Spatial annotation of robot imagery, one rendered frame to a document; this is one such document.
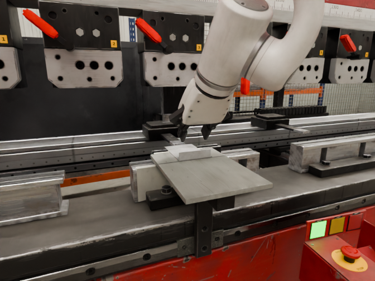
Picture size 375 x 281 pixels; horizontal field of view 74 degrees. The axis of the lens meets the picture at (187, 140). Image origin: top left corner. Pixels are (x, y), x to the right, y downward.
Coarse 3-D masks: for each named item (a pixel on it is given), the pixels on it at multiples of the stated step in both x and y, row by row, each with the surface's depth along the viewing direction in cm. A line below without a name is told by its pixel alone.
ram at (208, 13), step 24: (24, 0) 47; (48, 0) 48; (72, 0) 49; (96, 0) 51; (120, 0) 52; (144, 0) 54; (168, 0) 56; (192, 0) 58; (336, 0) 72; (360, 0) 75; (336, 24) 74; (360, 24) 78
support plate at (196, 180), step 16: (160, 160) 61; (176, 160) 61; (192, 160) 61; (208, 160) 61; (224, 160) 61; (176, 176) 51; (192, 176) 51; (208, 176) 51; (224, 176) 51; (240, 176) 51; (256, 176) 51; (192, 192) 44; (208, 192) 44; (224, 192) 44; (240, 192) 45
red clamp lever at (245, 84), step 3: (243, 78) 63; (243, 81) 64; (246, 81) 63; (249, 81) 63; (243, 84) 64; (246, 84) 63; (249, 84) 64; (243, 87) 64; (246, 87) 63; (243, 90) 64; (246, 90) 64; (243, 93) 64; (246, 93) 64
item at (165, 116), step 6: (162, 90) 63; (168, 90) 64; (174, 90) 64; (180, 90) 65; (162, 96) 64; (168, 96) 64; (174, 96) 65; (180, 96) 65; (162, 102) 64; (168, 102) 64; (174, 102) 65; (162, 108) 65; (168, 108) 65; (174, 108) 65; (162, 114) 65; (168, 114) 65; (162, 120) 66; (168, 120) 66
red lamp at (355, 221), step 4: (352, 216) 67; (356, 216) 68; (360, 216) 68; (352, 220) 68; (356, 220) 68; (360, 220) 69; (348, 224) 68; (352, 224) 68; (356, 224) 69; (348, 228) 68; (352, 228) 68; (356, 228) 69
